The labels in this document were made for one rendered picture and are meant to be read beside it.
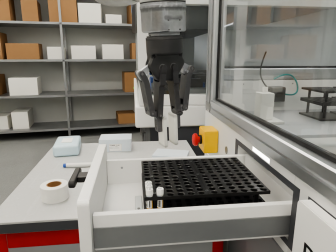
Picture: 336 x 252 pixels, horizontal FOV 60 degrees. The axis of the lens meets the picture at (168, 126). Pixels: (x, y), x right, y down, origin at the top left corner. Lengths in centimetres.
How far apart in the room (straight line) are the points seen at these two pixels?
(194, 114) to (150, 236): 96
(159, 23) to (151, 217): 34
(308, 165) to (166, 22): 34
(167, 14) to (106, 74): 416
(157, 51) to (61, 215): 45
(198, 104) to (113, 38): 345
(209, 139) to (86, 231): 53
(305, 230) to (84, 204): 32
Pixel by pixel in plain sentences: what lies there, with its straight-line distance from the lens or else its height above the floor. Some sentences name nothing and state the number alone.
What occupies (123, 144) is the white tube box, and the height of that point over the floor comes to 79.
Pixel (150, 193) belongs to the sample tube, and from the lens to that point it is 50.
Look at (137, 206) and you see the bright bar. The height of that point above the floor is 85.
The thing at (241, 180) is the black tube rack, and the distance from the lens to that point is 58.
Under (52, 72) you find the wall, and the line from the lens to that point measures 474.
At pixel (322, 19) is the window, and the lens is 49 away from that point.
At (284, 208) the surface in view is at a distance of 53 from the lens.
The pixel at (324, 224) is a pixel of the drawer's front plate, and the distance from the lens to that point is 43.
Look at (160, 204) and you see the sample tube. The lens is 51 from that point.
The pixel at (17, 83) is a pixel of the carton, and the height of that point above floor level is 78.
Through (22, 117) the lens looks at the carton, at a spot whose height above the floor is 32.
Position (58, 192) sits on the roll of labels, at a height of 79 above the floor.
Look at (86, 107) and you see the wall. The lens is 476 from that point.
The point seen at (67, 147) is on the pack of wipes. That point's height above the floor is 80.
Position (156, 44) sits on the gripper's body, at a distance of 58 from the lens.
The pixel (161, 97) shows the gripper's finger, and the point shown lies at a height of 105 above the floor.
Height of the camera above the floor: 113
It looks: 13 degrees down
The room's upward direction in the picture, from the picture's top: straight up
